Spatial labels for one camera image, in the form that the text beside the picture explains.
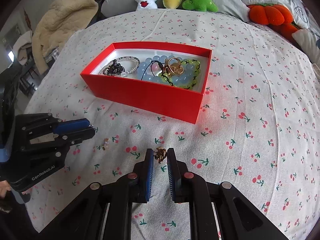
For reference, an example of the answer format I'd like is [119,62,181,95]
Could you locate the blue bead bracelet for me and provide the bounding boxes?
[137,55,186,86]

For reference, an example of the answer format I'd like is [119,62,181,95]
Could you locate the clear crystal bead bracelet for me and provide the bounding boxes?
[109,56,141,78]

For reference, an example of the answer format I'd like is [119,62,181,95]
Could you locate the small gold flower ring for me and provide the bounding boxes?
[153,146,168,164]

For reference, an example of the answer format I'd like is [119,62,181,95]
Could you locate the green bead bracelet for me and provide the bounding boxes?
[159,58,202,91]

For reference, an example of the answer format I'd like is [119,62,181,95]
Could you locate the large gold ring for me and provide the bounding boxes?
[162,56,187,77]

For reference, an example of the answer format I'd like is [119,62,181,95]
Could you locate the orange pumpkin plush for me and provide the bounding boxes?
[248,4,299,43]

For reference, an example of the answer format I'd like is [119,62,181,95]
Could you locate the person's left hand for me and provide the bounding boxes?
[0,180,11,199]

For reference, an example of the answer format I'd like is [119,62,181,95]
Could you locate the small gold earring charms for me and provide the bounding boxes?
[101,138,108,151]

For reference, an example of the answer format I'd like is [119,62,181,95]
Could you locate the red cardboard box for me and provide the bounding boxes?
[80,41,213,124]

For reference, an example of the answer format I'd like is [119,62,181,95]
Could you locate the white deer print pillow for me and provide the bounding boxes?
[292,29,319,67]

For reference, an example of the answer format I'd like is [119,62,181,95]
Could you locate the black bead charm bracelet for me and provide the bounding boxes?
[98,59,127,77]

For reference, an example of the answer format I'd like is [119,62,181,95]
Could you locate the cherry print bed sheet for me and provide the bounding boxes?
[26,9,319,239]

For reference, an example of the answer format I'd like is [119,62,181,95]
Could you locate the beige quilted blanket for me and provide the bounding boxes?
[31,0,99,74]

